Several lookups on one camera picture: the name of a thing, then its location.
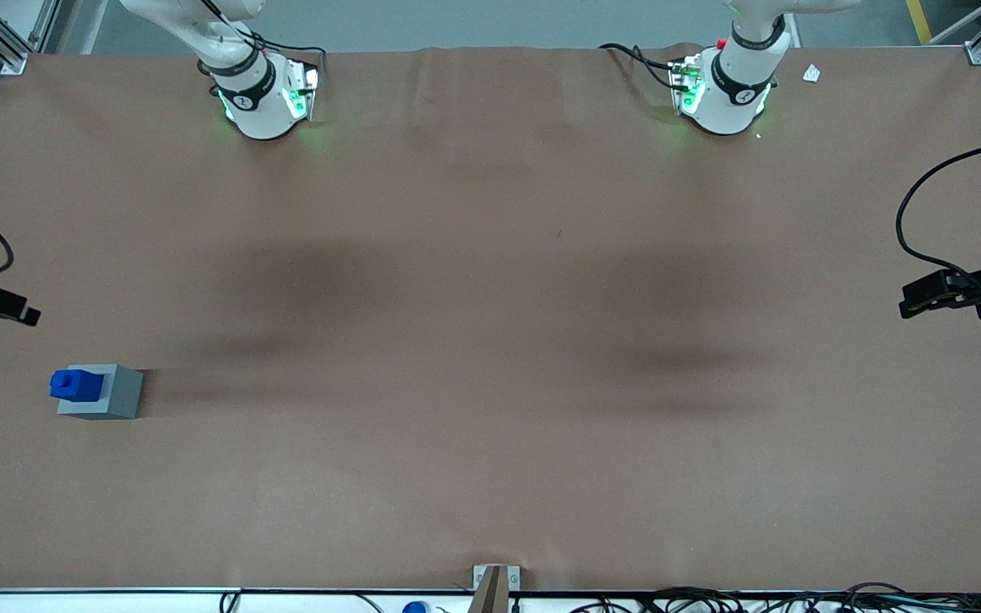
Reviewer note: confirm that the blue plastic peg part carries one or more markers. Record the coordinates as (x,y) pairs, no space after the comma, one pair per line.
(73,385)

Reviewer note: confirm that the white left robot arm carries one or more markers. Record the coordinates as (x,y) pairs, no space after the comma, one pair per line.
(737,94)

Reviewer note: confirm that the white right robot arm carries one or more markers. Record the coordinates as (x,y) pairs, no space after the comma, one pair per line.
(261,102)

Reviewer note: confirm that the gray square socket base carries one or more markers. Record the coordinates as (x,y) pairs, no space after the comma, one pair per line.
(120,392)

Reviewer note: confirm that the small white paper scrap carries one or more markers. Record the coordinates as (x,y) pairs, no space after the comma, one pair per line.
(811,74)

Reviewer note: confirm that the brown table cover mat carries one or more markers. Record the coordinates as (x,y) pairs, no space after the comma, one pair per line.
(490,340)

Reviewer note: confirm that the small blue round object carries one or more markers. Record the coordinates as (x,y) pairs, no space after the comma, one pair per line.
(415,608)

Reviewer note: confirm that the metal corner bracket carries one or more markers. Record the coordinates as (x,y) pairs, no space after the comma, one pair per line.
(980,55)
(14,64)

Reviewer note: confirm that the gray metal mounting bracket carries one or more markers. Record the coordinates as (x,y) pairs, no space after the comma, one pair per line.
(514,579)

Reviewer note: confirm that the brown camera post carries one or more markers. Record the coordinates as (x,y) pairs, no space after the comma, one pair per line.
(490,592)

